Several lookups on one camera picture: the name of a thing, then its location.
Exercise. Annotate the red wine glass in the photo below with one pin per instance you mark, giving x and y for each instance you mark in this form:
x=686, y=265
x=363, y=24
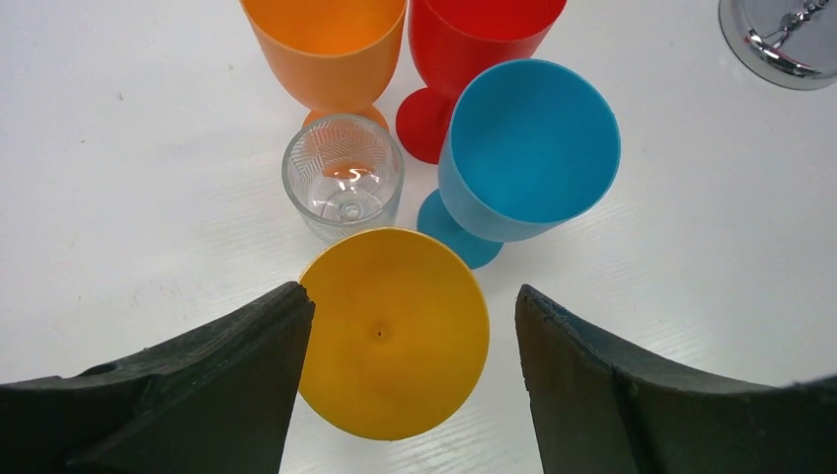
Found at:
x=453, y=41

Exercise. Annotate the yellow wine glass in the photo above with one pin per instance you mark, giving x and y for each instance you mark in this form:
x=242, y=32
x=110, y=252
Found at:
x=400, y=334

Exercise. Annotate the orange wine glass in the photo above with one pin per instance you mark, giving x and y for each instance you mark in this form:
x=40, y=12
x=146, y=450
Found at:
x=331, y=56

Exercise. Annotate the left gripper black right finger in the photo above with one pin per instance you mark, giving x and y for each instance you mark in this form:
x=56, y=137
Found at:
x=601, y=404

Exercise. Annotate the silver wire glass rack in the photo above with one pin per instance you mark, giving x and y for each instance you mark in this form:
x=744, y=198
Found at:
x=791, y=44

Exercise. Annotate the blue wine glass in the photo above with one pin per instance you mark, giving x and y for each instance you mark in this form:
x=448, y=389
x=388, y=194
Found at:
x=530, y=145

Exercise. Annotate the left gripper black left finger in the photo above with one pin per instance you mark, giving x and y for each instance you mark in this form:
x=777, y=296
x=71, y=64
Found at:
x=216, y=399

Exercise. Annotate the clear wine glass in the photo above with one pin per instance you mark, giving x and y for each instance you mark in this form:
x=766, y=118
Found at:
x=344, y=174

